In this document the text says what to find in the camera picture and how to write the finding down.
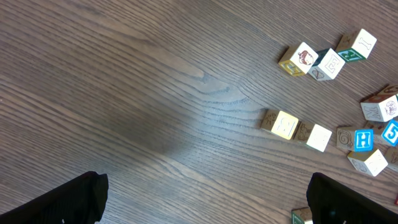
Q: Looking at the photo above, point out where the white acorn picture block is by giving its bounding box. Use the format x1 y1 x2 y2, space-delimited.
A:
278 42 318 77

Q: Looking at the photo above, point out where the white block tilted upper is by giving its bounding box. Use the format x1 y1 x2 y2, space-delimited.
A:
378 84 398 96

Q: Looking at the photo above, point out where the white block picture top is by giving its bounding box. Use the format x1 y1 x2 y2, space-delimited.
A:
360 95 397 122

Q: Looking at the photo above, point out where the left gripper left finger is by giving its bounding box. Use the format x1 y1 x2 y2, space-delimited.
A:
1 171 109 224

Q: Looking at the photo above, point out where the blue letter H block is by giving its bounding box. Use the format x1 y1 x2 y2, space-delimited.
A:
336 127 374 152

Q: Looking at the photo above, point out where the white block blue P side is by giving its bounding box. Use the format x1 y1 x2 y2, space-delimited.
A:
347 148 388 177

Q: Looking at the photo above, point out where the blue number five block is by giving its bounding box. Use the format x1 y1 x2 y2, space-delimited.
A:
364 119 397 146

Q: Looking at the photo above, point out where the white block red letter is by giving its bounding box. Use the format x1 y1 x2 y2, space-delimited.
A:
308 49 346 81

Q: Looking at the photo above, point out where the block with green R side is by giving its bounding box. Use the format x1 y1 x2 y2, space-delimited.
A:
335 29 377 62

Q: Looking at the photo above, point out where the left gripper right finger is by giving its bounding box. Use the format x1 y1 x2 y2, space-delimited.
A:
307 172 397 224

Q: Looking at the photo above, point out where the white block green side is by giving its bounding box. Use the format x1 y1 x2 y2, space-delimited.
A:
293 121 332 152

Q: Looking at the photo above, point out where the teal number four block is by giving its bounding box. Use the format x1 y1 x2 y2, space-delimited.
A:
292 207 313 224

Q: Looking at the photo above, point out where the yellow top wooden block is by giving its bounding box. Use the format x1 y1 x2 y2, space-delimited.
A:
260 110 299 140

